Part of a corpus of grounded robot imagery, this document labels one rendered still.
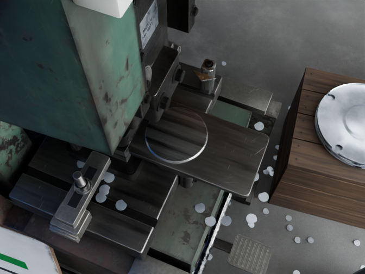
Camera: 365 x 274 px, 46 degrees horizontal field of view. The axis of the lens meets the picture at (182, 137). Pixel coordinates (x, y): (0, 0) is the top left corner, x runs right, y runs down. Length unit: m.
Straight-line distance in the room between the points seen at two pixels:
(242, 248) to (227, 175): 0.63
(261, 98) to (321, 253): 0.74
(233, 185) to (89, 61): 0.49
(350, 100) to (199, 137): 0.73
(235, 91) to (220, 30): 1.01
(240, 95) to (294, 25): 1.11
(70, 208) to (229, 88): 0.49
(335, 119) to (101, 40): 1.10
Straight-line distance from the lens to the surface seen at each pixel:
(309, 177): 1.39
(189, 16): 0.69
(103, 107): 0.45
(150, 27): 0.64
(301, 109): 1.44
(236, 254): 1.41
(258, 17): 2.14
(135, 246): 0.85
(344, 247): 1.67
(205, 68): 0.92
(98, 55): 0.40
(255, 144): 0.85
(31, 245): 1.07
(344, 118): 1.42
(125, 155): 0.85
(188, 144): 0.83
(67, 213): 0.84
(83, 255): 0.95
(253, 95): 1.08
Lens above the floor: 1.53
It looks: 62 degrees down
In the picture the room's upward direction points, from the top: straight up
